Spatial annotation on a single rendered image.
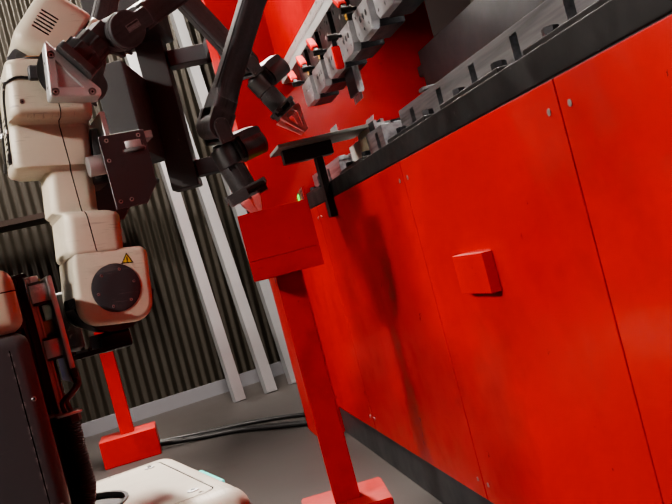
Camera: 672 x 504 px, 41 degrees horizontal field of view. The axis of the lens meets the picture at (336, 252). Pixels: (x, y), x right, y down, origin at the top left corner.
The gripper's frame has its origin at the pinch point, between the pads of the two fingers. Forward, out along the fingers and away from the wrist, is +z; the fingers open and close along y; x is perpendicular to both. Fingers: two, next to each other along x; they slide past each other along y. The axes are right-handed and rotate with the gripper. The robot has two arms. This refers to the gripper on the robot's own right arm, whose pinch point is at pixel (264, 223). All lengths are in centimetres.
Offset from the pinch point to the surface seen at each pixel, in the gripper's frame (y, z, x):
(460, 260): 25, 25, -47
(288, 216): 5.2, 1.4, -4.7
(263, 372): -27, 59, 295
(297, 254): 2.7, 9.7, -4.6
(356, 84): 45, -24, 48
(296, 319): -4.4, 22.6, 2.6
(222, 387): -55, 59, 347
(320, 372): -5.7, 35.8, 2.7
